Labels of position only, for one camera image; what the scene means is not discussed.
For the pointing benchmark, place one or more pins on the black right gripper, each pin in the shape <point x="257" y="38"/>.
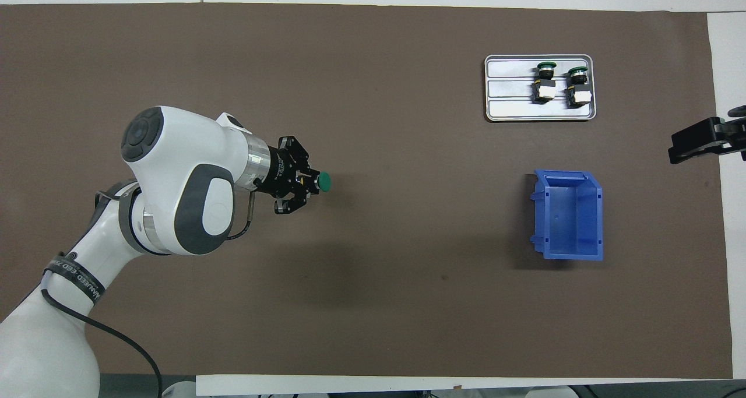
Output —
<point x="738" y="136"/>

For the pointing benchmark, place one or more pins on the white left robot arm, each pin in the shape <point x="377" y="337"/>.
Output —
<point x="180" y="171"/>

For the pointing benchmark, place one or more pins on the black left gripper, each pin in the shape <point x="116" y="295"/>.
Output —
<point x="277" y="171"/>

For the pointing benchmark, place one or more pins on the brown table mat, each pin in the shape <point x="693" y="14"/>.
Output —
<point x="408" y="270"/>

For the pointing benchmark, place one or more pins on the blue plastic bin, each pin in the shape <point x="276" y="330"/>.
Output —
<point x="568" y="223"/>

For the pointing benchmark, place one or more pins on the grey metal tray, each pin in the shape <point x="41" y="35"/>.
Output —
<point x="507" y="95"/>

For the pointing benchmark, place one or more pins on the green push button switch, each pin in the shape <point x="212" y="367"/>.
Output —
<point x="579" y="89"/>
<point x="545" y="86"/>
<point x="324" y="181"/>

